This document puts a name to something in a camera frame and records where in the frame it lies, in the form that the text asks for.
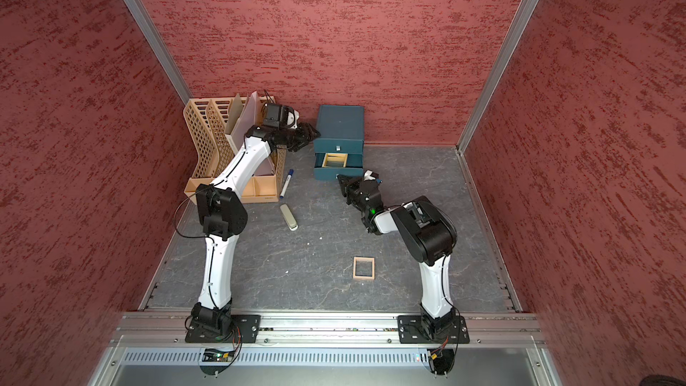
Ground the purple paper folder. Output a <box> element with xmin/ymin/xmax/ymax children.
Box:
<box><xmin>230</xmin><ymin>91</ymin><xmax>263</xmax><ymax>152</ymax></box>

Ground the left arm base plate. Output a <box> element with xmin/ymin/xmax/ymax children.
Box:
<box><xmin>185</xmin><ymin>315</ymin><xmax>262</xmax><ymax>344</ymax></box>

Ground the beige lattice file organizer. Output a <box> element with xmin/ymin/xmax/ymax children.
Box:
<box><xmin>183</xmin><ymin>96</ymin><xmax>287</xmax><ymax>204</ymax></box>

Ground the aluminium front rail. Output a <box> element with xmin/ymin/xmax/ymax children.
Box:
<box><xmin>109</xmin><ymin>309</ymin><xmax>548</xmax><ymax>348</ymax></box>

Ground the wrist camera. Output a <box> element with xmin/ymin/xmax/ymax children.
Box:
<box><xmin>363</xmin><ymin>170</ymin><xmax>382</xmax><ymax>186</ymax></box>
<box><xmin>263</xmin><ymin>103</ymin><xmax>299</xmax><ymax>130</ymax></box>

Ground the teal three-drawer cabinet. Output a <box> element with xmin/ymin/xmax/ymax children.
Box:
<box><xmin>313</xmin><ymin>105</ymin><xmax>364</xmax><ymax>180</ymax></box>

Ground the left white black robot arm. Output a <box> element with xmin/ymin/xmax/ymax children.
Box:
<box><xmin>191</xmin><ymin>123</ymin><xmax>321</xmax><ymax>336</ymax></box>

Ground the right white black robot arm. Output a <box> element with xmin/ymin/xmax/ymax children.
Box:
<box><xmin>337</xmin><ymin>171</ymin><xmax>458</xmax><ymax>338</ymax></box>

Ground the beige whiteboard eraser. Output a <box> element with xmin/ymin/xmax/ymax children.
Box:
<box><xmin>280</xmin><ymin>204</ymin><xmax>298</xmax><ymax>231</ymax></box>

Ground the small wooden frame box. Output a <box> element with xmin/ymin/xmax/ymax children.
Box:
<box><xmin>352</xmin><ymin>257</ymin><xmax>375</xmax><ymax>281</ymax></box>

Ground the brown cardboard sheet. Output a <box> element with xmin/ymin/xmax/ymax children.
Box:
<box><xmin>225</xmin><ymin>94</ymin><xmax>243</xmax><ymax>135</ymax></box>

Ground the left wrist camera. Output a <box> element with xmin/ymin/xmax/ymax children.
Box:
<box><xmin>263</xmin><ymin>103</ymin><xmax>299</xmax><ymax>130</ymax></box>

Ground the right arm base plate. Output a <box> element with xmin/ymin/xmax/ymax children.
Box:
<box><xmin>398</xmin><ymin>314</ymin><xmax>470</xmax><ymax>345</ymax></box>

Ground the blue white marker pen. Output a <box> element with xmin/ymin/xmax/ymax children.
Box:
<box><xmin>280</xmin><ymin>169</ymin><xmax>294</xmax><ymax>199</ymax></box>

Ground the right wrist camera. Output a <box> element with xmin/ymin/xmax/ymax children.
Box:
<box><xmin>363</xmin><ymin>170</ymin><xmax>382</xmax><ymax>186</ymax></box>

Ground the large wooden frame box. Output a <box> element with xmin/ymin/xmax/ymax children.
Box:
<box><xmin>322</xmin><ymin>153</ymin><xmax>348</xmax><ymax>168</ymax></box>

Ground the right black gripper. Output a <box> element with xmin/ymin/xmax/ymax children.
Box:
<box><xmin>339</xmin><ymin>173</ymin><xmax>371</xmax><ymax>214</ymax></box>

